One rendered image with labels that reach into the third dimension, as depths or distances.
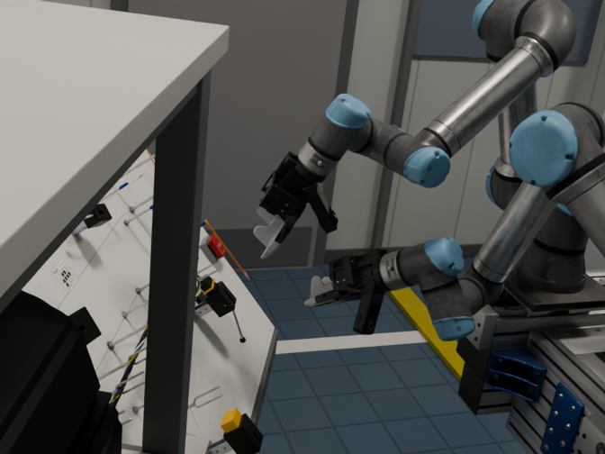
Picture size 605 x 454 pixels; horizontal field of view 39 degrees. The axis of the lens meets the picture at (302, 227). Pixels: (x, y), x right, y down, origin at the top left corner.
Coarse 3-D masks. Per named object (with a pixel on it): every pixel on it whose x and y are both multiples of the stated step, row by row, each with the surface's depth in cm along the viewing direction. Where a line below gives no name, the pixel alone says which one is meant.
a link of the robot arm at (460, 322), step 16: (432, 288) 160; (448, 288) 160; (464, 288) 164; (432, 304) 161; (448, 304) 160; (464, 304) 161; (480, 304) 166; (432, 320) 163; (448, 320) 160; (464, 320) 160; (448, 336) 161; (464, 336) 161
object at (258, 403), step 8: (272, 336) 214; (272, 344) 211; (272, 352) 208; (272, 360) 211; (264, 368) 201; (264, 376) 198; (264, 384) 195; (264, 392) 198; (256, 400) 189; (256, 408) 186; (256, 416) 184; (256, 424) 186
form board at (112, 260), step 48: (144, 192) 190; (96, 240) 162; (144, 240) 179; (48, 288) 141; (96, 288) 154; (144, 288) 169; (240, 288) 211; (144, 384) 152; (192, 384) 167; (240, 384) 185; (192, 432) 158
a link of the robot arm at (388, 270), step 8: (384, 256) 167; (392, 256) 165; (384, 264) 165; (392, 264) 164; (384, 272) 165; (392, 272) 164; (384, 280) 165; (392, 280) 165; (400, 280) 164; (392, 288) 166; (400, 288) 166
